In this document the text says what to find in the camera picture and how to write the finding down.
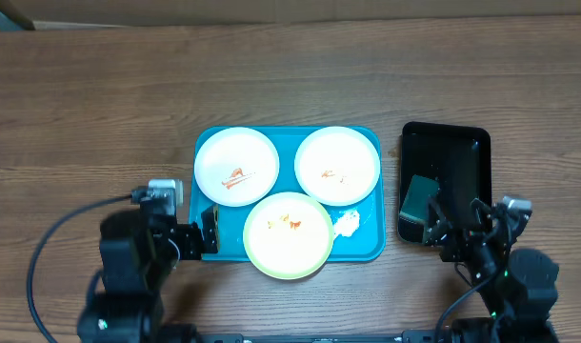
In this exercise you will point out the white foam blob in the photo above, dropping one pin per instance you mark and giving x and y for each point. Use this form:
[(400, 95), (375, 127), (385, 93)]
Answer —
[(347, 224)]

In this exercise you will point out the teal plastic tray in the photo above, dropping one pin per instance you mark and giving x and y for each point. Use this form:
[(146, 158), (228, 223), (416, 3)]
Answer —
[(364, 245)]

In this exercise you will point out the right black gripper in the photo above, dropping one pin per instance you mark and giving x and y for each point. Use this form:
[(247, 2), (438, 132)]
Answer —
[(464, 236)]

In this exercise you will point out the black rectangular tray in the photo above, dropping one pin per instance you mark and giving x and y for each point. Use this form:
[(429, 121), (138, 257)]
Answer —
[(458, 158)]

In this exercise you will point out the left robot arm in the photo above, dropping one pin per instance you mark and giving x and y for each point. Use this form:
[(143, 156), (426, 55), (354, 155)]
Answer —
[(139, 249)]

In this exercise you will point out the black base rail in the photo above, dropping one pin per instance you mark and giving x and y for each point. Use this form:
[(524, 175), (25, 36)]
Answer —
[(408, 336)]

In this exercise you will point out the green yellow sponge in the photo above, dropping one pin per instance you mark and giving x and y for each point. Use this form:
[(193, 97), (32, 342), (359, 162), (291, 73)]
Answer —
[(415, 207)]

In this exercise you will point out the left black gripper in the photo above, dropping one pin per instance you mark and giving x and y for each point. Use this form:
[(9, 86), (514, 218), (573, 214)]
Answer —
[(191, 236)]

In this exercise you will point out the yellow-green plate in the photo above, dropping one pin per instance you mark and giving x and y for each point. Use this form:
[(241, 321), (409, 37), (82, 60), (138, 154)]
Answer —
[(288, 236)]

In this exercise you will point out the white plate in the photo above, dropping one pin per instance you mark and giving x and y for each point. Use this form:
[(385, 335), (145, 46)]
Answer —
[(337, 166), (236, 166)]

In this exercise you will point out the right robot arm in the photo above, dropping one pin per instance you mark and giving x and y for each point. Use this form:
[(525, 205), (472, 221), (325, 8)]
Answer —
[(517, 286)]

